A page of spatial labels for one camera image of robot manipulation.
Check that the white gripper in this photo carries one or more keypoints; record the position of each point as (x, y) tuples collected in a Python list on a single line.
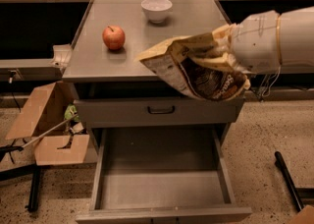
[(254, 41)]

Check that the brown chip bag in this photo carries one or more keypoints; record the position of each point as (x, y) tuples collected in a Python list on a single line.
[(170, 61)]

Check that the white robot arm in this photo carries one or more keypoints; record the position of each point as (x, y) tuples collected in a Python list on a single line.
[(295, 41)]

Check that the grey metal drawer cabinet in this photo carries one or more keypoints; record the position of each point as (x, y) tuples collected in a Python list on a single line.
[(96, 72)]

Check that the open grey middle drawer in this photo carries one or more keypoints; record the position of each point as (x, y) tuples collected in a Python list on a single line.
[(162, 175)]

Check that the white ceramic bowl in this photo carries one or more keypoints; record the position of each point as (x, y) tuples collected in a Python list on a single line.
[(156, 11)]

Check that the red apple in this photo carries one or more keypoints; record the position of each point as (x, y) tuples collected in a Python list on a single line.
[(113, 37)]

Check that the white rod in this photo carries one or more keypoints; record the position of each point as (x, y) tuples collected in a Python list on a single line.
[(48, 132)]

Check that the black bar on floor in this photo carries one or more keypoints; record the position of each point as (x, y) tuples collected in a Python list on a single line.
[(299, 196)]

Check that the green crumpled packaging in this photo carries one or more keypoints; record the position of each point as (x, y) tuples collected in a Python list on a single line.
[(71, 113)]

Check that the open cardboard box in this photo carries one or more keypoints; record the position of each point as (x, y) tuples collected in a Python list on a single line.
[(44, 109)]

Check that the black metal floor stand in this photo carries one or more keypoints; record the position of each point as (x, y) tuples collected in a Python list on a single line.
[(32, 169)]

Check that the grey top drawer black handle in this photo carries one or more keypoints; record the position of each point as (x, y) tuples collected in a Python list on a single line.
[(157, 111)]

